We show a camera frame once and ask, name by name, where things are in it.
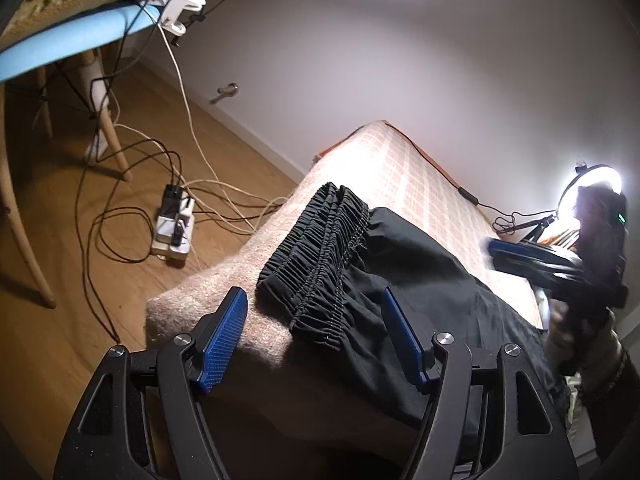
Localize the person's right hand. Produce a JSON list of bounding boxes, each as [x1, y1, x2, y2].
[[547, 305, 583, 377]]

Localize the person's right forearm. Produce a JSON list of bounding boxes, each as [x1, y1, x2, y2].
[[572, 310, 640, 466]]

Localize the orange checked bed cover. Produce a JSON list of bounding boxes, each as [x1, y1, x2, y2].
[[310, 121, 547, 330]]

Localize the white cable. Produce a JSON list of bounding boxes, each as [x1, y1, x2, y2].
[[159, 22, 288, 241]]

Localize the black tripod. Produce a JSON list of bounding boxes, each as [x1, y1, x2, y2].
[[517, 212, 560, 247]]

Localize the black pants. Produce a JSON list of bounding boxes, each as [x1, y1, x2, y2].
[[256, 182, 571, 466]]

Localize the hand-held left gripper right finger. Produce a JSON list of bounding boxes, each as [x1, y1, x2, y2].
[[381, 286, 583, 480]]

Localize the black power adapter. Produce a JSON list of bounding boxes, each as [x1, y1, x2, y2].
[[160, 184, 186, 213]]

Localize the black floor cable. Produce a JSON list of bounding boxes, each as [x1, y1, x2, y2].
[[75, 60, 281, 343]]

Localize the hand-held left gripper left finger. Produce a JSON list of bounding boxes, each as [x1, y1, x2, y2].
[[52, 287, 249, 480]]

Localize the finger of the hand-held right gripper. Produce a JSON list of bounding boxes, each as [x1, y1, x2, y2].
[[487, 238, 585, 286]]

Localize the ring light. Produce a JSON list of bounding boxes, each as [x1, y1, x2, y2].
[[557, 161, 626, 226]]

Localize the white clamp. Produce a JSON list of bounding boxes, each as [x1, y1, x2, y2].
[[134, 0, 207, 37]]

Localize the white power strip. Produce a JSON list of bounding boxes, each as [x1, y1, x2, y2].
[[151, 199, 197, 265]]

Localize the blue chair with wooden legs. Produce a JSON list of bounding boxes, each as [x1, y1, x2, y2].
[[0, 2, 157, 310]]

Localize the metal door stop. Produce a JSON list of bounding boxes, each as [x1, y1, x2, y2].
[[210, 82, 240, 106]]

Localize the black cable with inline switch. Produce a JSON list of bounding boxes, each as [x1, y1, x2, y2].
[[381, 121, 551, 233]]

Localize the white charger block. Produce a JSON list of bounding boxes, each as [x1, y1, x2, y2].
[[85, 76, 112, 161]]

